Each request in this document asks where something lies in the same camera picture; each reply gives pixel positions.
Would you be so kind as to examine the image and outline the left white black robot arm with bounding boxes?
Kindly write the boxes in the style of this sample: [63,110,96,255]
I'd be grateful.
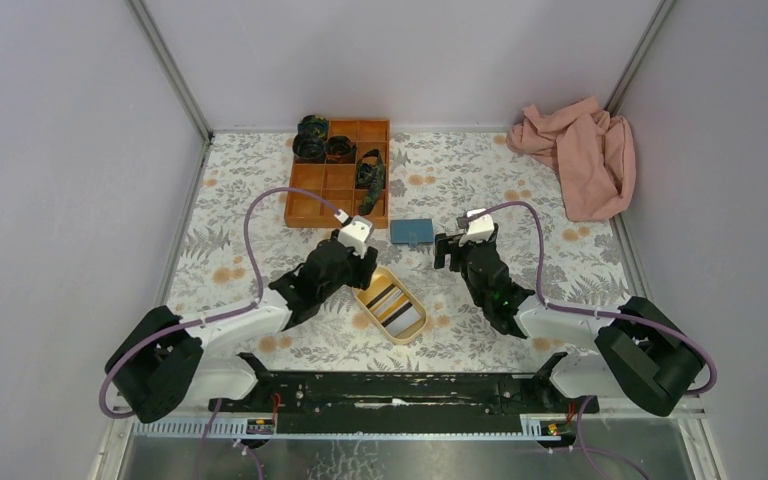
[102,217,378,424]

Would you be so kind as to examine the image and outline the beige oval tray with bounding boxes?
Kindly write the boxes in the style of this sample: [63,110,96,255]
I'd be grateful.
[351,266,428,345]

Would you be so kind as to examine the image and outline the white slotted cable duct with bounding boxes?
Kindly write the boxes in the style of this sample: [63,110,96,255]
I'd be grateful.
[133,407,574,445]

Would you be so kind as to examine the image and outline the blue leather card holder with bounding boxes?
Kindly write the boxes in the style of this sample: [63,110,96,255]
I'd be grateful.
[389,218,435,246]

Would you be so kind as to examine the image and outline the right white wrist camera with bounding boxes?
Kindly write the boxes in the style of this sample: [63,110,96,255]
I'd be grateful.
[457,209,495,246]

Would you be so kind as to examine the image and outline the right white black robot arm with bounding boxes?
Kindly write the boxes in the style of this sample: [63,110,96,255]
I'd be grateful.
[434,231,708,417]

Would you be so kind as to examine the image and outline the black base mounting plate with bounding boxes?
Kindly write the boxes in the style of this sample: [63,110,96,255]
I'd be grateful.
[209,354,599,423]

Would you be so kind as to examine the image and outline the pink crumpled cloth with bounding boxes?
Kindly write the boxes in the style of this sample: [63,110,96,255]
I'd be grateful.
[506,97,637,222]

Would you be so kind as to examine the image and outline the dark rolled belt middle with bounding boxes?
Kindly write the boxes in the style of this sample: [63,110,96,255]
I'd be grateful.
[325,135,357,164]

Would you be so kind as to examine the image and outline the dark rolled belt outside box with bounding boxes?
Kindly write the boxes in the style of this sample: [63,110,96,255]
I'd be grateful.
[297,114,329,139]

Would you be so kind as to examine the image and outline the dark rolled belt top-left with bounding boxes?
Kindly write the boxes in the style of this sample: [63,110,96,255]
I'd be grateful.
[292,133,326,164]

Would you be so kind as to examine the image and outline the cards in beige tray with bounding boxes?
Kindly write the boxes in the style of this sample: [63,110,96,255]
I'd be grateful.
[358,276,425,340]

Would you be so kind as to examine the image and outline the floral patterned table mat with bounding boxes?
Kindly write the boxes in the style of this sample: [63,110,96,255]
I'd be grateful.
[167,132,629,372]

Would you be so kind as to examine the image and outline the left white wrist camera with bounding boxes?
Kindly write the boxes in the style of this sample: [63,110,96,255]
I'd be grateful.
[337,212,375,259]

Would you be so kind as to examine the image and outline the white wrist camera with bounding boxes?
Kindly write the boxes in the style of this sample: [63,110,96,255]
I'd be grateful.
[457,209,495,246]
[337,212,375,259]

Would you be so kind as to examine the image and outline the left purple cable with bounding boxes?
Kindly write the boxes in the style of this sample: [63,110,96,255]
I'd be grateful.
[97,186,352,420]

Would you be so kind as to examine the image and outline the orange compartment organizer box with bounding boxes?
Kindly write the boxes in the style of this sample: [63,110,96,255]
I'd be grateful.
[290,118,390,229]

